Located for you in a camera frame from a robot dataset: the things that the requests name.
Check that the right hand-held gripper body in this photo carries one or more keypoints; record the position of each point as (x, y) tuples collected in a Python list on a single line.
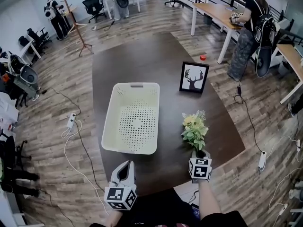
[(200, 170)]

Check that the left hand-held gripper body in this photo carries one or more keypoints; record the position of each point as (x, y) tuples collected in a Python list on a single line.
[(119, 196)]

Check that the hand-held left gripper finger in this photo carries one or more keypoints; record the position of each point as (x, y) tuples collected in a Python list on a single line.
[(131, 171), (119, 168)]

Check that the yellow green flowers grey pot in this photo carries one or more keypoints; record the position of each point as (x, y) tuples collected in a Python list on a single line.
[(195, 131)]

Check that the white perforated plastic basket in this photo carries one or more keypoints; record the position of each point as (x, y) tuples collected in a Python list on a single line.
[(132, 124)]

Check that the person's left forearm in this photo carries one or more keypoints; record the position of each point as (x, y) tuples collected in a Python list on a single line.
[(116, 217)]

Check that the person's right forearm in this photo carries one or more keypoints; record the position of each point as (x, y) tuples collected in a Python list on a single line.
[(209, 200)]

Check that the blue device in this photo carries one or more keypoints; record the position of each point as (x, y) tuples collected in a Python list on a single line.
[(196, 210)]

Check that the person's black clothing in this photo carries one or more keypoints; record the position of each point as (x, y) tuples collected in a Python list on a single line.
[(161, 209)]

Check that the black power adapter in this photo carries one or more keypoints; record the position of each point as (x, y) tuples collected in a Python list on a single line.
[(239, 90)]

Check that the black framed deer picture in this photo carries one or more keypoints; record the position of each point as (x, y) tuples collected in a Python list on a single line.
[(194, 78)]

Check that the small red object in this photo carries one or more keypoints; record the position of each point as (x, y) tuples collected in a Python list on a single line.
[(202, 57)]

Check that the small white power strip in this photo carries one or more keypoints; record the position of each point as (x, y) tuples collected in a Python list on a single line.
[(94, 28)]

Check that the wooden desk white legs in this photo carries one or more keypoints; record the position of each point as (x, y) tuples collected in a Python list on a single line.
[(290, 55), (217, 14)]

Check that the wooden coat rack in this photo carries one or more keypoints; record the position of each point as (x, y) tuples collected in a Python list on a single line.
[(78, 25)]

